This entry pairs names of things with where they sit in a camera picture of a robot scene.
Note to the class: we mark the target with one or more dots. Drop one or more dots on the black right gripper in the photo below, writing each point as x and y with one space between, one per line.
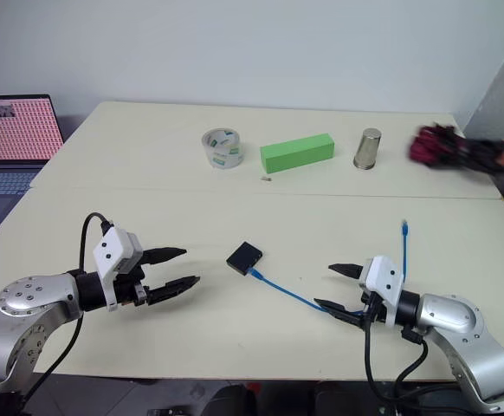
374 313

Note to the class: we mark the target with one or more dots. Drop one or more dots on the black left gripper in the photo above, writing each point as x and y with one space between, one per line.
128 290

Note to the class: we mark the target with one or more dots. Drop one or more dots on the red and black bundle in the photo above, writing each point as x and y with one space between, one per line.
434 145

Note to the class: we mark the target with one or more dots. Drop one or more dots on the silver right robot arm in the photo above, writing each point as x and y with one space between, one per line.
460 329

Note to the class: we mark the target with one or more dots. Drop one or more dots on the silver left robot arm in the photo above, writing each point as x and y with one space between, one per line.
27 303

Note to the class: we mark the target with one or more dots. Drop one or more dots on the small black box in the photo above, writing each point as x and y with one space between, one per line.
243 256

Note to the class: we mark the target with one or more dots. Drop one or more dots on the clear packing tape roll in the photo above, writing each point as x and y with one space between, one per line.
222 149

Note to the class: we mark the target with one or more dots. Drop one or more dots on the steel cup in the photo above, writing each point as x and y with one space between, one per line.
368 149

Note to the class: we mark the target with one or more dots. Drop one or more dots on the dark rounded shape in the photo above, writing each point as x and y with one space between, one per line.
230 401

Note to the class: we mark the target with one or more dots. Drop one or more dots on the green rectangular block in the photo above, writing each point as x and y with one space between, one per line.
297 151

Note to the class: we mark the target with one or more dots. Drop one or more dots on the open laptop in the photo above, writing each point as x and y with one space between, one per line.
14 130

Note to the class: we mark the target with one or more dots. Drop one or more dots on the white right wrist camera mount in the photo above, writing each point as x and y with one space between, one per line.
382 273

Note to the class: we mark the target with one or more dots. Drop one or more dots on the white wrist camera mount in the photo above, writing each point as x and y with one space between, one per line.
382 273
111 247

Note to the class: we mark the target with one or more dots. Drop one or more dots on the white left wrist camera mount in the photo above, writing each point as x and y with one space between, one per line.
111 247

